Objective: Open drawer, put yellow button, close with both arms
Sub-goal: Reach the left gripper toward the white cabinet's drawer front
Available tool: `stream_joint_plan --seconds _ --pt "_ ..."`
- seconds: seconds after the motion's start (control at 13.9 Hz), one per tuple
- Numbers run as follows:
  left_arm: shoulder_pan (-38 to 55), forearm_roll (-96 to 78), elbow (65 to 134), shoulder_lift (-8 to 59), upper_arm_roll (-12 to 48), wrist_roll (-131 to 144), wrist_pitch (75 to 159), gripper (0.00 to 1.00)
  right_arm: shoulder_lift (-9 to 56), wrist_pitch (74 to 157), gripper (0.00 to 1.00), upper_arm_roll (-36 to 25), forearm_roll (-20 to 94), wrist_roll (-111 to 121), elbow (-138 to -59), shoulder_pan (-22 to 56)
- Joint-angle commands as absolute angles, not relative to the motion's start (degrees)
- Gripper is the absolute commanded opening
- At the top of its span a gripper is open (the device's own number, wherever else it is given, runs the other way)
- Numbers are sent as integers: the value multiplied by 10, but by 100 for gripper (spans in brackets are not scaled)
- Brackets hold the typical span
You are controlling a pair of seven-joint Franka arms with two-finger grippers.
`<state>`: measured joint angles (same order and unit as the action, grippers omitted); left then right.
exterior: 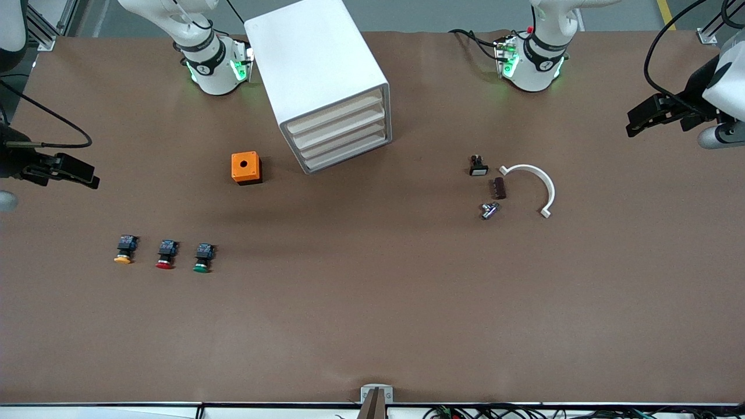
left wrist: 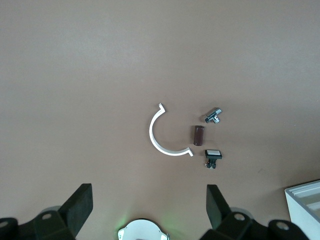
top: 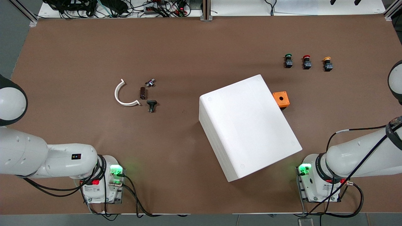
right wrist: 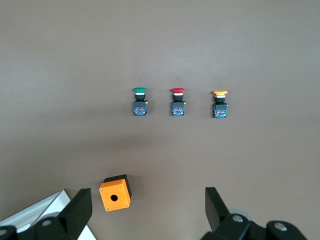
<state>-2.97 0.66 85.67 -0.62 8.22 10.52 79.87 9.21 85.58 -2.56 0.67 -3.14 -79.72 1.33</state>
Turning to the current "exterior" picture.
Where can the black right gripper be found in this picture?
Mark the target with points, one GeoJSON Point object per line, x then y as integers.
{"type": "Point", "coordinates": [10, 161]}

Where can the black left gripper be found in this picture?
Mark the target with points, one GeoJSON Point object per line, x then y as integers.
{"type": "Point", "coordinates": [694, 92]}

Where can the yellow push button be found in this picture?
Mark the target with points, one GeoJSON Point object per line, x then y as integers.
{"type": "Point", "coordinates": [126, 244]}

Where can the white plastic drawer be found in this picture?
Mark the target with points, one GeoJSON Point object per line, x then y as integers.
{"type": "Point", "coordinates": [340, 125]}
{"type": "Point", "coordinates": [347, 152]}
{"type": "Point", "coordinates": [343, 138]}
{"type": "Point", "coordinates": [334, 112]}

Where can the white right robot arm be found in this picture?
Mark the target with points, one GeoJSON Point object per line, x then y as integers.
{"type": "Point", "coordinates": [212, 64]}

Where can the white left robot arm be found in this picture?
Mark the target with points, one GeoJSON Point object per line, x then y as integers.
{"type": "Point", "coordinates": [538, 64]}

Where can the red push button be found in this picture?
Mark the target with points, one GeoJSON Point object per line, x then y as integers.
{"type": "Point", "coordinates": [167, 249]}

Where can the green push button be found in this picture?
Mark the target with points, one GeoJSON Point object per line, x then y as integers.
{"type": "Point", "coordinates": [204, 252]}

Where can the white drawer cabinet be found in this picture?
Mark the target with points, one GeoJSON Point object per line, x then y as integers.
{"type": "Point", "coordinates": [308, 58]}

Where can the orange box with hole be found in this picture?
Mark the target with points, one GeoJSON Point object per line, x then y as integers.
{"type": "Point", "coordinates": [244, 167]}

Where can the brown terminal block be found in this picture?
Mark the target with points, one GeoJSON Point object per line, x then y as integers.
{"type": "Point", "coordinates": [497, 188]}

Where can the silver metal connector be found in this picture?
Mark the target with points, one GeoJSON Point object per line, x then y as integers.
{"type": "Point", "coordinates": [489, 210]}

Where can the aluminium frame profile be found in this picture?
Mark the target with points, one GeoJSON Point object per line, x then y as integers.
{"type": "Point", "coordinates": [46, 42]}
{"type": "Point", "coordinates": [707, 36]}

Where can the white curved plastic bracket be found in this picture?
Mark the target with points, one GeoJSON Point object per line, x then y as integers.
{"type": "Point", "coordinates": [527, 168]}

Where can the black switch white face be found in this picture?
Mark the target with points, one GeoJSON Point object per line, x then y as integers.
{"type": "Point", "coordinates": [478, 169]}

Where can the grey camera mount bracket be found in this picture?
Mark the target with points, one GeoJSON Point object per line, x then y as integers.
{"type": "Point", "coordinates": [376, 396]}

